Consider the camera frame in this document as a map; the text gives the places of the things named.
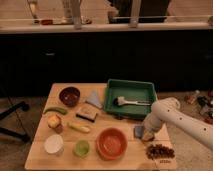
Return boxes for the small red dish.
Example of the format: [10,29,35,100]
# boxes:
[41,19,53,25]

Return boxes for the black chair base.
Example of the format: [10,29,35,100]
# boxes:
[0,100,31,144]

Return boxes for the grey folded cloth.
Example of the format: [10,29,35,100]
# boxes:
[86,91,102,109]

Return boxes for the yellow red fruit toy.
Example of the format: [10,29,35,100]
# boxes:
[47,115,63,133]

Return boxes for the blue sponge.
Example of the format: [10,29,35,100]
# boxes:
[134,125,144,139]

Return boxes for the dark purple bowl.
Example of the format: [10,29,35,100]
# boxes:
[59,87,80,107]

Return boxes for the green plastic tray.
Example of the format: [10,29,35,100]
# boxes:
[103,79,157,120]

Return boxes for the white cup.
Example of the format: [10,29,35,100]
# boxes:
[44,134,64,155]

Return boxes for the green pepper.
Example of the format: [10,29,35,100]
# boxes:
[44,107,67,115]

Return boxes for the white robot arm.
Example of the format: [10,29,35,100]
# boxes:
[143,97,213,151]

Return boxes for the small green cup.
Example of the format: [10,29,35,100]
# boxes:
[73,140,90,158]

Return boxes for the orange bowl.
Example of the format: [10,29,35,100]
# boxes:
[95,128,127,160]

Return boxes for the bunch of dark grapes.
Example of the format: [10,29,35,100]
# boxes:
[146,144,175,159]

